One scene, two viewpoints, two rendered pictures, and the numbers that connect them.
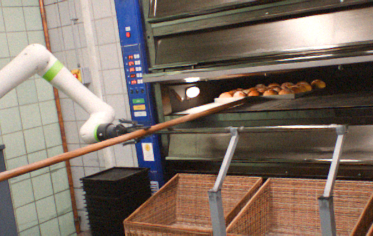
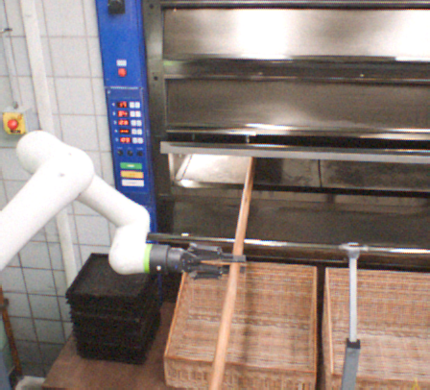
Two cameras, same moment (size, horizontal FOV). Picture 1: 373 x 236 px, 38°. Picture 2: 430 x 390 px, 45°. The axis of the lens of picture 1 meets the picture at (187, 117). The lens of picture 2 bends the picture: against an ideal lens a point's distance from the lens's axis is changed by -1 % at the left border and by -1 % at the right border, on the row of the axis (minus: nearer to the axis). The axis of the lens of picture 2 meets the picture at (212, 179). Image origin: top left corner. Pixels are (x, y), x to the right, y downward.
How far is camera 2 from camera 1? 1.68 m
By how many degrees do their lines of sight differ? 33
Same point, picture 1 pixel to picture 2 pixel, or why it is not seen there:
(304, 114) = (385, 201)
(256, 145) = (311, 230)
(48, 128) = not seen: outside the picture
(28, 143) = not seen: outside the picture
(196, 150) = (221, 231)
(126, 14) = (120, 40)
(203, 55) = (252, 116)
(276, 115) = (346, 199)
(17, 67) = (50, 202)
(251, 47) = (330, 115)
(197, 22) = (247, 70)
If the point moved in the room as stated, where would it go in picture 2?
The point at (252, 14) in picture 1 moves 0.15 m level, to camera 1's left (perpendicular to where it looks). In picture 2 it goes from (340, 72) to (306, 79)
